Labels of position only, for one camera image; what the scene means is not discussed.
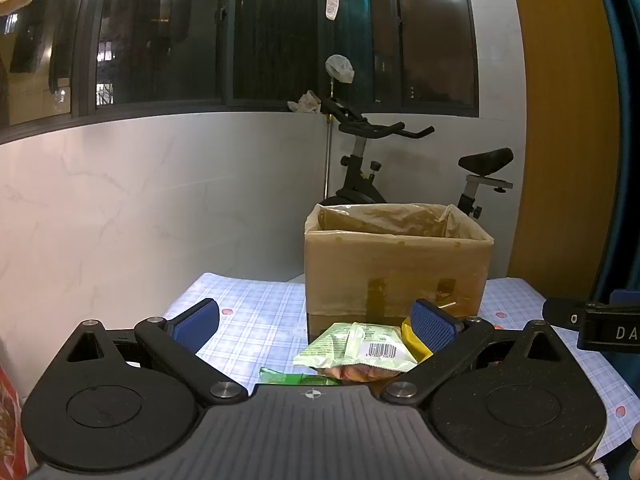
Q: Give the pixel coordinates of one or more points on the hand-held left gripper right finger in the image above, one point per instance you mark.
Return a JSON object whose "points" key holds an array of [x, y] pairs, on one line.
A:
{"points": [[432, 327]]}

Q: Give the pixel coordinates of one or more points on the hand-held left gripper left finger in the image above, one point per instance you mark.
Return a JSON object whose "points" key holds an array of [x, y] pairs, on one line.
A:
{"points": [[197, 326]]}

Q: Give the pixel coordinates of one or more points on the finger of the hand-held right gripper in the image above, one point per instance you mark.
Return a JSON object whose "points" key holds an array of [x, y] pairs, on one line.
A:
{"points": [[562, 315], [625, 297]]}

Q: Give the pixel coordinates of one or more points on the yellow snack packet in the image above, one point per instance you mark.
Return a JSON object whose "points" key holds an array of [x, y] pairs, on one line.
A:
{"points": [[412, 341]]}

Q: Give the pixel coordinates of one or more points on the brown cardboard box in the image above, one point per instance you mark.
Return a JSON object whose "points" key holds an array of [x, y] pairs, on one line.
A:
{"points": [[390, 270]]}

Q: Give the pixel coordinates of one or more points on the light green snack packet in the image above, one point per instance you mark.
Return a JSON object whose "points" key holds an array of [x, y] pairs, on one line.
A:
{"points": [[345, 345]]}

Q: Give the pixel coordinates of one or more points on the orange snack packet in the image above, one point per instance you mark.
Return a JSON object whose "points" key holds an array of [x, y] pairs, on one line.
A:
{"points": [[355, 373]]}

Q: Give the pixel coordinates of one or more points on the dark green snack packet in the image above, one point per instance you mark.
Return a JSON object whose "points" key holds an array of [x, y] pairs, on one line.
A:
{"points": [[280, 376]]}

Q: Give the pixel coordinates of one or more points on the clear plastic box liner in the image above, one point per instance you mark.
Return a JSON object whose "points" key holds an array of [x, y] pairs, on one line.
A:
{"points": [[350, 260]]}

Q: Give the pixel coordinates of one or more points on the wooden door panel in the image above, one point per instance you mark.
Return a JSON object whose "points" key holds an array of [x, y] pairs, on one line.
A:
{"points": [[560, 135]]}

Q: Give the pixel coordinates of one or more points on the black exercise bike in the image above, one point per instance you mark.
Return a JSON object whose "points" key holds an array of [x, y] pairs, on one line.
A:
{"points": [[357, 160]]}

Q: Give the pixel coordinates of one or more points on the red patterned snack bag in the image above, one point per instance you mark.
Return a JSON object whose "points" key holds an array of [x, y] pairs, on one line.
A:
{"points": [[9, 420]]}

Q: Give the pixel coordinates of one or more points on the crumpled rag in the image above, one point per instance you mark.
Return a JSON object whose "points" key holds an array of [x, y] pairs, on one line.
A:
{"points": [[305, 102]]}

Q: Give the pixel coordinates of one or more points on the dark framed window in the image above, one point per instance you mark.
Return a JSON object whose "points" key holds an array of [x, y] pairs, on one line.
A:
{"points": [[150, 60]]}

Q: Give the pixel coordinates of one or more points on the white cloth on pole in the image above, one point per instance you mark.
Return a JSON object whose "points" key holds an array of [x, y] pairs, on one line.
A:
{"points": [[340, 67]]}

